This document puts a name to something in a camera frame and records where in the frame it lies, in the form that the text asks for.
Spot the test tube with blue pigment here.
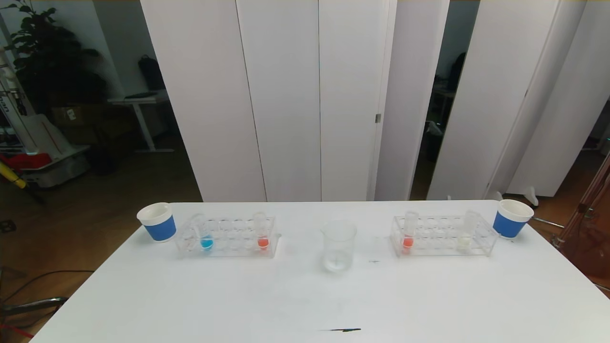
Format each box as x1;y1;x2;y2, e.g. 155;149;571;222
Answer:
191;213;214;252

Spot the test tube with red pigment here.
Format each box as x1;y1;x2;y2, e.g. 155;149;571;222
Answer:
403;211;420;254
253;212;271;251

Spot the clear plastic beaker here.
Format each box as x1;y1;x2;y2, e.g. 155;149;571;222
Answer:
320;220;358;273

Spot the clear acrylic test tube rack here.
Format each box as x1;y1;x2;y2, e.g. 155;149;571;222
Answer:
390;215;499;258
175;217;282;259

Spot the test tube with yellow pigment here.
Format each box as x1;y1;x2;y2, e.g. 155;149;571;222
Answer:
457;210;479;252

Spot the white folding partition screen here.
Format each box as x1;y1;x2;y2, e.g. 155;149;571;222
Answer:
427;0;610;200
140;0;451;202

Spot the blue white paper cup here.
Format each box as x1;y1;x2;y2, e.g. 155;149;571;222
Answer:
137;202;177;243
492;199;535;239

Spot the white desk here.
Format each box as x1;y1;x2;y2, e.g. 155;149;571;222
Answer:
107;91;174;154

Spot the black backpack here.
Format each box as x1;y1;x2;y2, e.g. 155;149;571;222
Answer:
138;54;166;92

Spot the black office chair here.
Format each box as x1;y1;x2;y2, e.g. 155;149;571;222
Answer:
446;51;468;92

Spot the brown cardboard box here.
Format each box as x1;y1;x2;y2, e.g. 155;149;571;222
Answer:
50;104;96;127

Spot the white machine with base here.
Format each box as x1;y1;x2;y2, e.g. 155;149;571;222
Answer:
0;45;91;189

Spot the dark green potted plant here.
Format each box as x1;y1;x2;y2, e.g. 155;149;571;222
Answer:
2;0;108;115

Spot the red object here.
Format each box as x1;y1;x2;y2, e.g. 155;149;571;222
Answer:
0;152;52;171

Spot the yellow tool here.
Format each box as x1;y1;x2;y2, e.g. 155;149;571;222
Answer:
0;160;27;189

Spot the metal chair leg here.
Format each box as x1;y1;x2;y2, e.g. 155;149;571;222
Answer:
0;296;68;317

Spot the black floor cable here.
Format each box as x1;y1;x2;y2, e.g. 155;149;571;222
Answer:
0;270;94;305

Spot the red floor cable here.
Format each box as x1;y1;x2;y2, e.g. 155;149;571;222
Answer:
0;324;34;340

